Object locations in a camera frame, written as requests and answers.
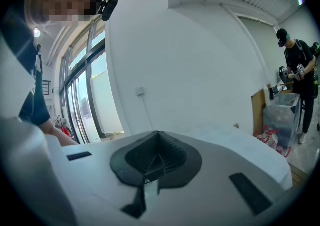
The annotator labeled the red and white plastic bag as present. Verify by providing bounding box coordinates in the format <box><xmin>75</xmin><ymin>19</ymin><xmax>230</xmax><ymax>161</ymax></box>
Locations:
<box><xmin>253</xmin><ymin>125</ymin><xmax>279</xmax><ymax>144</ymax></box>
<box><xmin>269</xmin><ymin>139</ymin><xmax>293</xmax><ymax>158</ymax></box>

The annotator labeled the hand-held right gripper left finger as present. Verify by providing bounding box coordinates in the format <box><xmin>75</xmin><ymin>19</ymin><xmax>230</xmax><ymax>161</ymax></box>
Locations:
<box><xmin>59</xmin><ymin>130</ymin><xmax>160</xmax><ymax>226</ymax></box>

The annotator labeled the white wall cable conduit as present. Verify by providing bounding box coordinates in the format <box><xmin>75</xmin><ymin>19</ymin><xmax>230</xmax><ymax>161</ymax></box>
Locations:
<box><xmin>140</xmin><ymin>94</ymin><xmax>155</xmax><ymax>132</ymax></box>

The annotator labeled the black window frame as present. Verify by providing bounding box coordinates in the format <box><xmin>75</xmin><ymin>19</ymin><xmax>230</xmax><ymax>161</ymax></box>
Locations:
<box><xmin>59</xmin><ymin>42</ymin><xmax>109</xmax><ymax>145</ymax></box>

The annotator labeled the black head-worn camera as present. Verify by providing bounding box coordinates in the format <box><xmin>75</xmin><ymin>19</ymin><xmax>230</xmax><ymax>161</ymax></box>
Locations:
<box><xmin>100</xmin><ymin>0</ymin><xmax>120</xmax><ymax>22</ymax></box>

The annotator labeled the wooden slatted board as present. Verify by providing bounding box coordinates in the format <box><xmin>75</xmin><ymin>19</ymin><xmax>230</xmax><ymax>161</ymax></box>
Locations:
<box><xmin>289</xmin><ymin>164</ymin><xmax>309</xmax><ymax>186</ymax></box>

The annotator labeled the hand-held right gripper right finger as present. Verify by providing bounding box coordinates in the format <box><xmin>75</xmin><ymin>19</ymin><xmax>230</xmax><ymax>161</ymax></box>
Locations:
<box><xmin>154</xmin><ymin>130</ymin><xmax>294</xmax><ymax>226</ymax></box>

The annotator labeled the large brown cardboard sheet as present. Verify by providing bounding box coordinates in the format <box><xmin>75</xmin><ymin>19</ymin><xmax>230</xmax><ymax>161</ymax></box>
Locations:
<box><xmin>250</xmin><ymin>88</ymin><xmax>267</xmax><ymax>136</ymax></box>

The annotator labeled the clear plastic bin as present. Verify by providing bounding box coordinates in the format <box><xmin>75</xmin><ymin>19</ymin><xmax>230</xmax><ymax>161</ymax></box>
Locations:
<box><xmin>263</xmin><ymin>92</ymin><xmax>301</xmax><ymax>150</ymax></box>

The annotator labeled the person's left forearm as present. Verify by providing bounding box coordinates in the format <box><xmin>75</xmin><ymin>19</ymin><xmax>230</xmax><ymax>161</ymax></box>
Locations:
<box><xmin>39</xmin><ymin>119</ymin><xmax>80</xmax><ymax>147</ymax></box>

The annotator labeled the light blue tablecloth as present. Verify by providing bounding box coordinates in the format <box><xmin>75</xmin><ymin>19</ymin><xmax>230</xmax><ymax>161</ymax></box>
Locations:
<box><xmin>62</xmin><ymin>121</ymin><xmax>294</xmax><ymax>191</ymax></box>

